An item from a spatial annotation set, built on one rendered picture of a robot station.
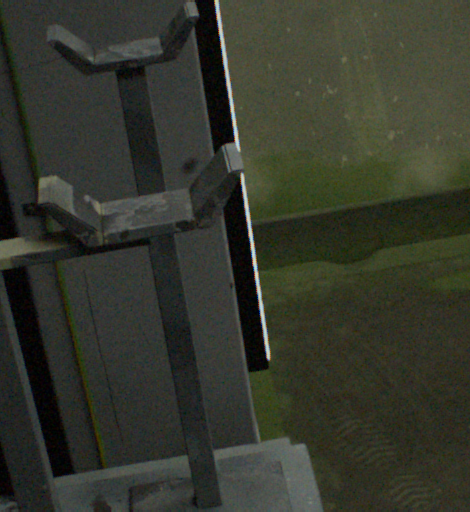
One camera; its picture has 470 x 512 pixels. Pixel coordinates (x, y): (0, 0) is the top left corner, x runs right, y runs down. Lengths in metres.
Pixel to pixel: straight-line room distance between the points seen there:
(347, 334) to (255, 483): 1.59
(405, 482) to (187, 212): 1.58
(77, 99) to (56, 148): 0.05
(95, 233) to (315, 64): 2.17
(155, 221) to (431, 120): 2.17
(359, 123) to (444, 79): 0.19
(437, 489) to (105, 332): 0.95
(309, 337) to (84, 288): 1.30
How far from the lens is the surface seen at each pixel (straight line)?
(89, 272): 1.17
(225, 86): 1.12
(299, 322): 2.49
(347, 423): 2.20
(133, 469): 0.90
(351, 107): 2.65
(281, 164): 2.62
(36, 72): 1.10
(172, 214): 0.51
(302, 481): 0.86
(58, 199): 0.51
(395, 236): 2.66
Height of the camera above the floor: 1.32
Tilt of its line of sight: 28 degrees down
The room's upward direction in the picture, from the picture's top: 9 degrees counter-clockwise
